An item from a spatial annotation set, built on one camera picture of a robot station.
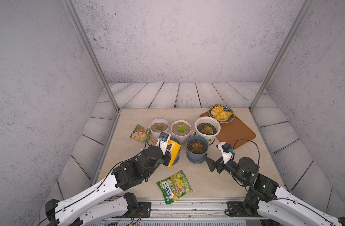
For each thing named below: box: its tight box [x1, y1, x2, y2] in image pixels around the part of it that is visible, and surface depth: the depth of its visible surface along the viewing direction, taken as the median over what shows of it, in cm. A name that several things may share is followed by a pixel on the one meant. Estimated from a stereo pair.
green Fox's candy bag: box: [156, 169, 194, 205], surface depth 80 cm
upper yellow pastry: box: [210, 105, 224, 117], surface depth 116 cm
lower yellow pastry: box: [214, 110, 233, 122], surface depth 113 cm
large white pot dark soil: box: [194, 116, 222, 146], surface depth 97 cm
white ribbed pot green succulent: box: [170, 119, 192, 144], surface depth 95 cm
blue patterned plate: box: [208, 104, 235, 124], surface depth 113 cm
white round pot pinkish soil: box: [149, 118, 169, 139], surface depth 99 cm
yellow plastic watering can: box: [167, 139, 182, 168], surface depth 70 cm
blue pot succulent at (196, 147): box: [186, 135, 209, 164], surface depth 90 cm
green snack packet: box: [130, 124, 151, 143], surface depth 106 cm
